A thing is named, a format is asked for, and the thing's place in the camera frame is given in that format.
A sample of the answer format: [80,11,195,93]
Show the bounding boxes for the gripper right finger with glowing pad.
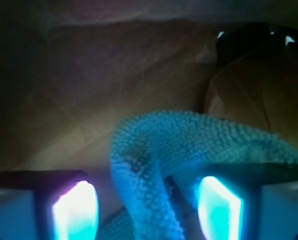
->
[185,163,298,240]

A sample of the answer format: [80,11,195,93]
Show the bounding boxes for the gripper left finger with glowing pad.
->
[0,170,99,240]

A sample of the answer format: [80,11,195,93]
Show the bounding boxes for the blue microfibre cloth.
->
[97,110,298,240]

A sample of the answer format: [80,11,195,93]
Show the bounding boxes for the brown paper bag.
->
[0,20,298,216]

